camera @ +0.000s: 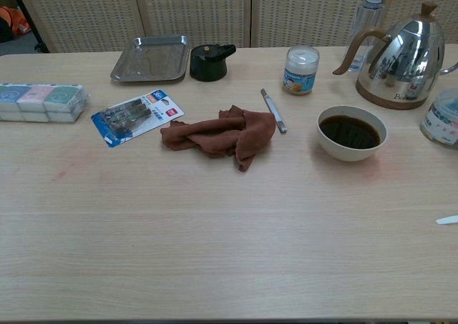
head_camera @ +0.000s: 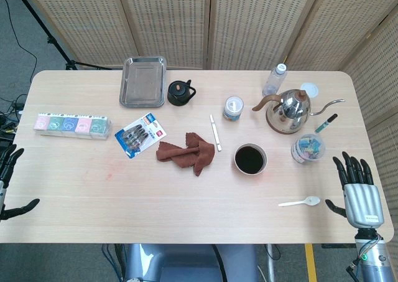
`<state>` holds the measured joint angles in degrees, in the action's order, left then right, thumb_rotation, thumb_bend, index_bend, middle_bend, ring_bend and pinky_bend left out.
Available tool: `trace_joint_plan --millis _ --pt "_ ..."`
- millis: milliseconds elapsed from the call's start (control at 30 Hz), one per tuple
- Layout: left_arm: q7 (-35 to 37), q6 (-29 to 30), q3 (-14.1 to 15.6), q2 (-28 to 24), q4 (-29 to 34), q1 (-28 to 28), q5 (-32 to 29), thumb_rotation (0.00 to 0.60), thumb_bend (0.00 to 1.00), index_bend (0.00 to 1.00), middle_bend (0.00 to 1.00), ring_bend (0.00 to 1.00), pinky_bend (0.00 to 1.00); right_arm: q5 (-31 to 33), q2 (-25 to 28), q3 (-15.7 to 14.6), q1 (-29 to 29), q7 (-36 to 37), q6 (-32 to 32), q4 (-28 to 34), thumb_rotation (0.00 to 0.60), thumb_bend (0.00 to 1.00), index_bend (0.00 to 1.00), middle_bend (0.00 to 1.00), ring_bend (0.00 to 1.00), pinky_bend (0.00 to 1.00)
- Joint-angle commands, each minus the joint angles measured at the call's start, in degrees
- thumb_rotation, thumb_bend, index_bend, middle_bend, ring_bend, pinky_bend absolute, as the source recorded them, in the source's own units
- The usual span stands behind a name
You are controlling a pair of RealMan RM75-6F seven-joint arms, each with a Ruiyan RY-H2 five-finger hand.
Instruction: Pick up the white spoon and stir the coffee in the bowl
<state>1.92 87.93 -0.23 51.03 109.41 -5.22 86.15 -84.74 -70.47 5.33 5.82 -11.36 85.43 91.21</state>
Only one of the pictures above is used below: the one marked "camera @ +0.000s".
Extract white bowl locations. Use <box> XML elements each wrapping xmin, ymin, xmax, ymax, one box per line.
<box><xmin>316</xmin><ymin>104</ymin><xmax>389</xmax><ymax>162</ymax></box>

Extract brown cloth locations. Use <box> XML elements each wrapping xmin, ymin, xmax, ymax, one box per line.
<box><xmin>160</xmin><ymin>104</ymin><xmax>277</xmax><ymax>173</ymax></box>

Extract white stick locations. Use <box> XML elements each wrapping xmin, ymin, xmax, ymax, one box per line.
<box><xmin>260</xmin><ymin>88</ymin><xmax>288</xmax><ymax>134</ymax></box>

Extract small black teapot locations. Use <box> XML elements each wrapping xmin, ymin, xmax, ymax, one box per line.
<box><xmin>189</xmin><ymin>44</ymin><xmax>237</xmax><ymax>82</ymax></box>

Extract blue clip blister pack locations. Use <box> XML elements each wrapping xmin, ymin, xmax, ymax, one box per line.
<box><xmin>90</xmin><ymin>89</ymin><xmax>185</xmax><ymax>149</ymax></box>

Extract white-lid jar with blue label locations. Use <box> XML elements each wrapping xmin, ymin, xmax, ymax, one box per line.
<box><xmin>281</xmin><ymin>46</ymin><xmax>320</xmax><ymax>97</ymax></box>

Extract stainless steel tray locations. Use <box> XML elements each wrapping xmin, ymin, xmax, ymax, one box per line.
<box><xmin>109</xmin><ymin>34</ymin><xmax>191</xmax><ymax>84</ymax></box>

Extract wooden woven folding screen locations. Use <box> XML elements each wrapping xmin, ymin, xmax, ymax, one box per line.
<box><xmin>14</xmin><ymin>0</ymin><xmax>458</xmax><ymax>54</ymax></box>

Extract clear plastic water bottle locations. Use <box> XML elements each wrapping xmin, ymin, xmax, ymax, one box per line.
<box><xmin>349</xmin><ymin>0</ymin><xmax>386</xmax><ymax>73</ymax></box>

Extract pastel tissue multipack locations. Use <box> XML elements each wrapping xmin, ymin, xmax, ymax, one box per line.
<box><xmin>0</xmin><ymin>83</ymin><xmax>90</xmax><ymax>124</ymax></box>

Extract steel gooseneck kettle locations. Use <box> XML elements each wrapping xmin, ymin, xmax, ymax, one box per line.
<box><xmin>332</xmin><ymin>2</ymin><xmax>458</xmax><ymax>110</ymax></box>

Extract clear jar of colourful clips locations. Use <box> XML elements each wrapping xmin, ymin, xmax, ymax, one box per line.
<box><xmin>419</xmin><ymin>87</ymin><xmax>458</xmax><ymax>149</ymax></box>

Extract orange bag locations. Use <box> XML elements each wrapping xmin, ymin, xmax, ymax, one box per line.
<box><xmin>0</xmin><ymin>5</ymin><xmax>31</xmax><ymax>43</ymax></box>

